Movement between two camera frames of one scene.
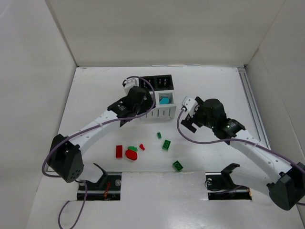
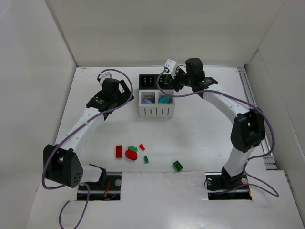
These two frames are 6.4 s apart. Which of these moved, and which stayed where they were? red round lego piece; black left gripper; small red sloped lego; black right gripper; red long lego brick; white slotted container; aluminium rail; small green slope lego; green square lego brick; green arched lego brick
Moved: black left gripper; small green slope lego; green arched lego brick; black right gripper
Stayed: red long lego brick; white slotted container; aluminium rail; green square lego brick; small red sloped lego; red round lego piece
